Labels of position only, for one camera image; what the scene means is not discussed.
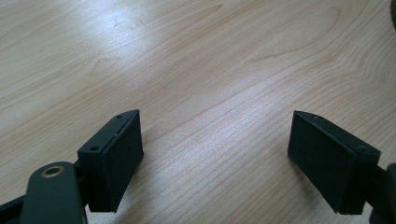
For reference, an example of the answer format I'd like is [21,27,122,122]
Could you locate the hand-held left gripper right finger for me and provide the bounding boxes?
[287,110,382,217]

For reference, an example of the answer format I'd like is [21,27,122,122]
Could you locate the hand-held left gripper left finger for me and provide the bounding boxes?
[77,108,145,214]

